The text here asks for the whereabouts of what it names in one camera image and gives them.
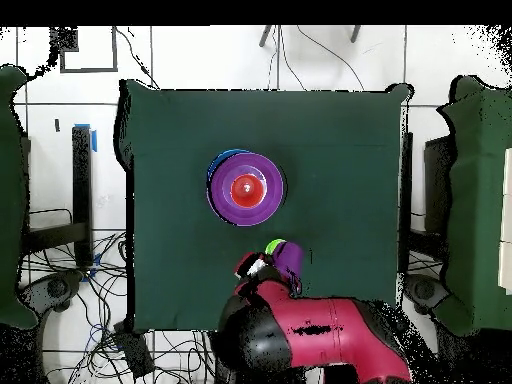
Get purple cup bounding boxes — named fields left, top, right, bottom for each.
left=272, top=240, right=305, bottom=287

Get orange cup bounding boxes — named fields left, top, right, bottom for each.
left=230, top=173, right=267, bottom=210

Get large purple bowl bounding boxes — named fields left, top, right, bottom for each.
left=205, top=151, right=286, bottom=228

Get large light blue bowl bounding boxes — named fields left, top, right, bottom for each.
left=206, top=148, right=252, bottom=179

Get green cup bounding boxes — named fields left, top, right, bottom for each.
left=264, top=238, right=286, bottom=256

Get dark green tablecloth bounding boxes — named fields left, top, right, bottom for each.
left=113, top=78, right=413, bottom=334

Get black floor box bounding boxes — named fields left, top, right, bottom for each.
left=113, top=319, right=155, bottom=379

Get black metal stand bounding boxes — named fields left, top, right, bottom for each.
left=19, top=123, right=98, bottom=268
left=399, top=131, right=414, bottom=273

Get black floor stand base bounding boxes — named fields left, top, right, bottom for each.
left=403, top=273, right=451, bottom=315
left=17, top=269, right=87, bottom=317

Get black equipment box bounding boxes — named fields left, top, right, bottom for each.
left=19, top=135, right=32, bottom=225
left=423, top=135, right=455, bottom=237

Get side table green cloth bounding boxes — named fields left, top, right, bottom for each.
left=0, top=65, right=39, bottom=331
left=433, top=75, right=512, bottom=337

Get tangle of floor cables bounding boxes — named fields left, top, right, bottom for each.
left=17, top=207, right=217, bottom=384

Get black floor cable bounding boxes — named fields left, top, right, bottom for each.
left=114, top=26, right=161, bottom=89

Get camera tripod legs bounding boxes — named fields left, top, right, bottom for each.
left=258, top=24, right=362, bottom=48

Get gray square floor frame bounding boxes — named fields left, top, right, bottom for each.
left=58, top=26, right=119, bottom=74

